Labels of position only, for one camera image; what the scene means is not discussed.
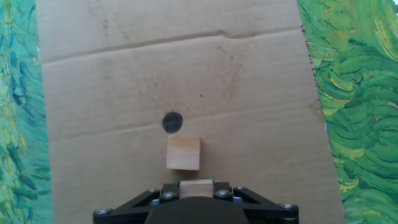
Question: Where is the light wooden cube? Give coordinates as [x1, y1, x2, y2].
[165, 136, 201, 171]
[179, 179, 215, 199]

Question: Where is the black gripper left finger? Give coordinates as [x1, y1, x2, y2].
[92, 182, 181, 224]

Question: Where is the black round mark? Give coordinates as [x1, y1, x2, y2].
[162, 111, 184, 134]

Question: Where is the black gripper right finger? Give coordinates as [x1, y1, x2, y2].
[212, 181, 300, 224]

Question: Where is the painted landscape cloth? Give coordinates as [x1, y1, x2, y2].
[0, 0, 398, 224]

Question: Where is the brown cardboard sheet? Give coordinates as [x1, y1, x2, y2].
[35, 0, 346, 224]

